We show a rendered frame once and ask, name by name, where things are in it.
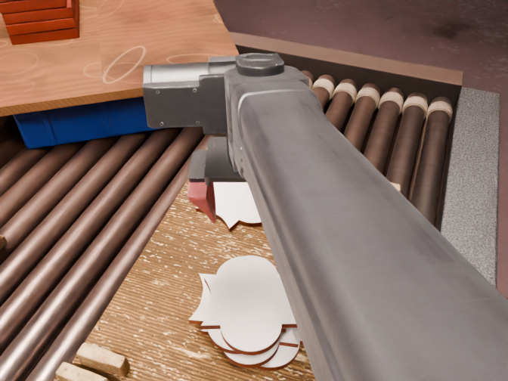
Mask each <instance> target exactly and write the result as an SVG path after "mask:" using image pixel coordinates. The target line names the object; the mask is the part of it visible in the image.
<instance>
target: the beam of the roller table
mask: <svg viewBox="0 0 508 381"><path fill-rule="evenodd" d="M499 146H500V94H498V93H493V92H489V91H481V90H477V89H472V88H464V87H462V88H461V90H460V94H459V97H458V99H457V103H456V106H455V108H454V112H453V115H452V120H451V130H450V135H449V141H448V151H447V156H446V162H445V168H444V177H443V183H442V189H441V199H440V205H439V211H438V221H437V226H436V229H437V230H438V231H439V232H440V233H441V234H442V235H443V236H444V237H445V238H446V239H447V240H448V241H449V242H450V243H451V244H452V245H453V246H454V247H455V248H456V249H457V250H458V251H459V252H460V253H461V254H462V255H463V256H464V257H465V258H466V259H467V260H468V261H469V262H470V263H471V264H472V265H473V266H474V267H475V268H476V269H477V270H478V271H479V272H480V273H481V274H482V275H483V276H484V277H485V278H486V279H487V280H488V281H489V282H490V283H491V284H492V285H493V286H494V287H495V288H496V289H497V225H498V185H499Z"/></svg>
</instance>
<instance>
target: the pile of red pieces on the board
mask: <svg viewBox="0 0 508 381"><path fill-rule="evenodd" d="M0 12H1V14H2V17H3V19H4V22H5V24H6V26H5V27H6V29H7V31H8V35H9V38H10V40H11V44H12V45H22V44H28V43H35V42H48V41H55V40H61V39H74V38H79V0H0Z"/></svg>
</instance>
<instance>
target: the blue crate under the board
mask: <svg viewBox="0 0 508 381"><path fill-rule="evenodd" d="M13 116H14V119H15V122H16V124H17V127H18V128H19V131H20V133H21V136H22V138H23V141H24V143H25V145H26V148H27V149H30V150H31V149H36V148H41V147H50V146H55V145H61V144H69V143H75V142H80V141H89V140H94V139H99V138H109V137H114V136H119V135H128V134H133V133H139V132H148V131H153V130H158V129H167V128H157V129H155V128H151V127H148V126H147V116H146V110H145V105H144V96H143V97H137V98H126V99H121V100H115V101H105V102H100V103H94V104H84V105H79V106H73V107H63V108H57V109H52V110H41V111H36V112H30V113H20V114H14V115H13Z"/></svg>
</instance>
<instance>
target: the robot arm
mask: <svg viewBox="0 0 508 381"><path fill-rule="evenodd" d="M142 88H143V94H144V105H145V110H146V116H147V126H148V127H151V128H155V129H157V128H178V127H200V126H202V127H203V134H205V135H210V134H221V133H226V137H211V138H209V140H208V145H207V150H195V151H194V152H193V153H192V156H191V161H190V170H189V176H188V179H189V184H188V189H187V198H188V200H189V201H191V202H192V203H193V204H194V205H195V206H196V207H198V208H199V209H201V210H202V211H203V212H204V213H206V215H207V216H208V217H209V219H210V220H211V222H212V223H213V224H215V218H216V207H215V189H214V182H247V184H248V185H249V189H250V190H251V193H252V197H253V199H254V202H255V205H256V208H257V211H258V214H259V217H260V219H261V222H262V226H263V228H264V231H265V235H266V237H267V239H268V243H269V246H270V248H271V252H272V255H273V257H274V261H275V263H276V266H277V269H278V272H279V275H280V279H281V281H282V284H283V287H284V289H285V292H286V295H287V298H288V301H289V304H290V307H291V310H292V312H293V316H294V318H295V321H296V325H297V327H298V330H299V334H300V336H301V338H302V342H303V345H304V347H305V351H306V354H307V356H308V360H309V362H310V365H311V368H312V371H313V374H314V378H315V380H316V381H508V300H507V299H506V298H505V297H504V296H503V295H502V294H501V293H500V292H499V291H498V290H497V289H496V288H495V287H494V286H493V285H492V284H491V283H490V282H489V281H488V280H487V279H486V278H485V277H484V276H483V275H482V274H481V273H480V272H479V271H478V270H477V269H476V268H475V267H474V266H473V265H472V264H471V263H470V262H469V261H468V260H467V259H466V258H465V257H464V256H463V255H462V254H461V253H460V252H459V251H458V250H457V249H456V248H455V247H454V246H453V245H452V244H451V243H450V242H449V241H448V240H447V239H446V238H445V237H444V236H443V235H442V234H441V233H440V232H439V231H438V230H437V229H436V228H435V227H434V226H433V225H432V224H431V223H430V222H429V221H428V220H427V219H426V218H425V217H424V216H423V215H422V214H421V213H420V212H419V211H418V210H417V209H416V208H415V207H414V206H413V205H412V204H411V203H410V202H409V201H408V200H407V199H406V198H405V197H404V196H403V195H402V194H401V193H400V192H399V191H398V190H397V189H396V188H395V187H394V186H393V185H392V184H391V183H390V182H389V181H388V180H387V179H386V178H385V177H384V176H383V175H382V174H381V173H380V172H379V171H378V170H377V169H376V168H375V167H374V166H373V165H372V164H371V163H370V162H369V161H368V160H367V159H366V158H365V157H364V156H363V155H362V154H361V153H360V152H359V151H358V150H357V149H356V148H355V147H354V146H353V145H352V144H351V143H350V142H349V141H348V140H347V139H346V138H345V136H344V135H343V134H342V133H341V132H340V131H339V130H338V129H337V128H336V127H335V126H334V125H333V124H332V123H331V122H330V121H329V119H328V118H327V117H326V116H325V114H324V112H323V110H322V107H321V103H320V101H319V100H318V97H317V95H316V94H315V93H314V92H313V91H312V90H311V89H310V88H309V78H308V77H307V76H305V75H304V74H303V73H302V72H300V71H299V70H298V69H296V68H295V67H290V66H285V64H284V61H283V60H282V58H281V57H280V56H279V54H278V53H275V54H263V53H247V54H240V55H235V56H221V57H208V62H196V63H170V64H156V65H145V66H144V72H143V85H142Z"/></svg>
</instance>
